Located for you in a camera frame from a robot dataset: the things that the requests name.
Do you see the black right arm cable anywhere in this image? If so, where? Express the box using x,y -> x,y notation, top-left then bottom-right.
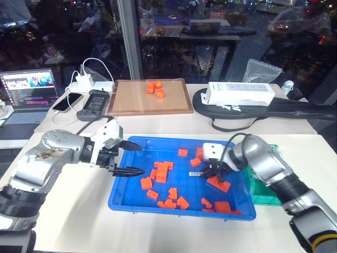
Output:
219,133 -> 254,182

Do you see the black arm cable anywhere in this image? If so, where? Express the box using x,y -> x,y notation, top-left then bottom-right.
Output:
219,133 -> 254,182
75,115 -> 118,134

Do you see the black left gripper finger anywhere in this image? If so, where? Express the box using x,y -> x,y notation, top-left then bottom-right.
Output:
112,167 -> 146,178
121,141 -> 144,152

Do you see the small white bottle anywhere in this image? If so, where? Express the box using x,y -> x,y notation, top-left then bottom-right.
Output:
281,80 -> 294,94

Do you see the open laptop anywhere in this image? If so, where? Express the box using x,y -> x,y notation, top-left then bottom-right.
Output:
0,68 -> 60,141

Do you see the large orange block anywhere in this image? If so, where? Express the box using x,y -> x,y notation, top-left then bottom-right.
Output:
214,201 -> 232,214
206,176 -> 232,193

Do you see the white looped cable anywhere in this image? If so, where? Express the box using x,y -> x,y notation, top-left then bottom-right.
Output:
82,57 -> 115,83

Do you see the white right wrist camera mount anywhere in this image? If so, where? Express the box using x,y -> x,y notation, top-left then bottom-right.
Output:
202,142 -> 227,161

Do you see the white phone charging cable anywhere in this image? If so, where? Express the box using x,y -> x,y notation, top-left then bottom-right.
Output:
52,70 -> 80,127

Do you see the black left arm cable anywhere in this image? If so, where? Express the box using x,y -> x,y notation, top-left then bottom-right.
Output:
75,115 -> 118,134

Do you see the black bag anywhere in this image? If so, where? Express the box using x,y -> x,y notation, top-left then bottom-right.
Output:
192,87 -> 337,133

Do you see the grey metal pillar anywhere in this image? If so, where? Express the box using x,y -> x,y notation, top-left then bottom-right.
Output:
116,0 -> 144,80

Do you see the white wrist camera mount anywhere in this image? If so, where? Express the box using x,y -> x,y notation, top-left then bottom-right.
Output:
88,121 -> 124,169
202,142 -> 227,161

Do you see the white charger plug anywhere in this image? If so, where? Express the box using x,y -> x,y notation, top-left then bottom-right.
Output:
75,74 -> 95,89

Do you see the brown wooden tray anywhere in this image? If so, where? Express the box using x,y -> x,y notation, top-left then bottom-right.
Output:
107,79 -> 194,117

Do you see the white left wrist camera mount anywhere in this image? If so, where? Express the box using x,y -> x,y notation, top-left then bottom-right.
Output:
88,121 -> 124,169

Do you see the black handheld device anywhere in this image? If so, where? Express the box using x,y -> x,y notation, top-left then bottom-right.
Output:
76,89 -> 111,122

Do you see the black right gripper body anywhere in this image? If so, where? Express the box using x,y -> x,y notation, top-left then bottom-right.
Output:
203,157 -> 229,172

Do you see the green plastic bin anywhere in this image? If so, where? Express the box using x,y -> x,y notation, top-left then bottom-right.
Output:
242,144 -> 283,207

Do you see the blue plastic bin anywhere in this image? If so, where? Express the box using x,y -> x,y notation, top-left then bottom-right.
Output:
108,135 -> 257,221

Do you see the black smartphone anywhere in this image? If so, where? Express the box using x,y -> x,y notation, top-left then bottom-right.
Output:
52,92 -> 85,113

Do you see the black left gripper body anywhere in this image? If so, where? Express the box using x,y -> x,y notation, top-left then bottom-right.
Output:
95,141 -> 127,172

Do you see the white power strip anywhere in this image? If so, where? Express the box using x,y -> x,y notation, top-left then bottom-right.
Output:
64,81 -> 115,93

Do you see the long white box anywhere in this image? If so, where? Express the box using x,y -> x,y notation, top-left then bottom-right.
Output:
205,81 -> 276,107

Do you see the long orange block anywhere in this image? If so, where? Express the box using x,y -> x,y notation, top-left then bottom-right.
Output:
153,161 -> 175,170

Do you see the clear plastic bag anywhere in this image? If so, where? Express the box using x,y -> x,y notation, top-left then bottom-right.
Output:
242,58 -> 283,84

